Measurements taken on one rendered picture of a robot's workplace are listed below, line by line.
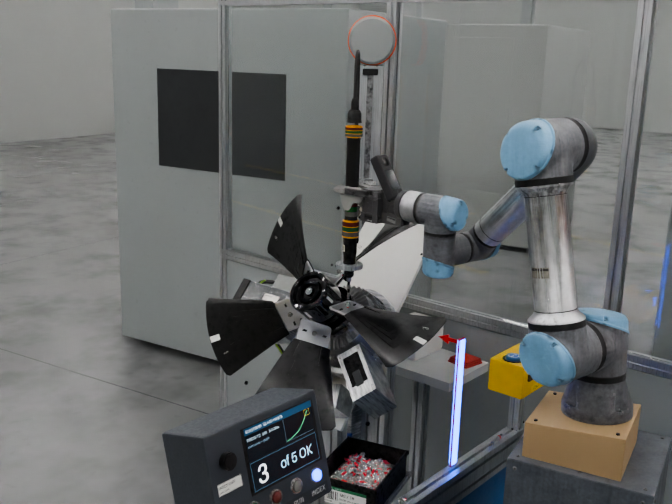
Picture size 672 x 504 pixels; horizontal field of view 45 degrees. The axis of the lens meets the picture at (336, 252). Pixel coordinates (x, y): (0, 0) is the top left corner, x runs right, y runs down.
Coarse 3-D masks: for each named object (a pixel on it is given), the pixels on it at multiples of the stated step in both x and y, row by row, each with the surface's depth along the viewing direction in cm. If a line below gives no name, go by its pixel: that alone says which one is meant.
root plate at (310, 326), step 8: (304, 320) 213; (304, 328) 212; (312, 328) 213; (320, 328) 214; (328, 328) 214; (304, 336) 211; (312, 336) 212; (320, 336) 213; (328, 336) 213; (320, 344) 212; (328, 344) 212
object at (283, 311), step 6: (282, 300) 219; (288, 300) 219; (276, 306) 220; (282, 306) 220; (288, 306) 219; (282, 312) 220; (288, 312) 220; (294, 312) 219; (282, 318) 221; (288, 318) 220; (294, 318) 220; (288, 324) 221; (288, 330) 221
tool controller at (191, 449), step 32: (224, 416) 134; (256, 416) 132; (288, 416) 137; (192, 448) 125; (224, 448) 126; (256, 448) 131; (288, 448) 136; (320, 448) 142; (192, 480) 127; (224, 480) 125; (288, 480) 136; (320, 480) 141
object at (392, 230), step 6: (384, 228) 223; (390, 228) 215; (396, 228) 212; (402, 228) 210; (408, 228) 208; (378, 234) 223; (384, 234) 214; (390, 234) 211; (396, 234) 209; (372, 240) 224; (378, 240) 213; (384, 240) 210; (372, 246) 212; (366, 252) 212
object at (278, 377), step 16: (288, 352) 208; (304, 352) 208; (320, 352) 210; (272, 368) 206; (288, 368) 206; (304, 368) 206; (320, 368) 208; (272, 384) 204; (288, 384) 204; (304, 384) 205; (320, 384) 206; (320, 400) 204; (320, 416) 201
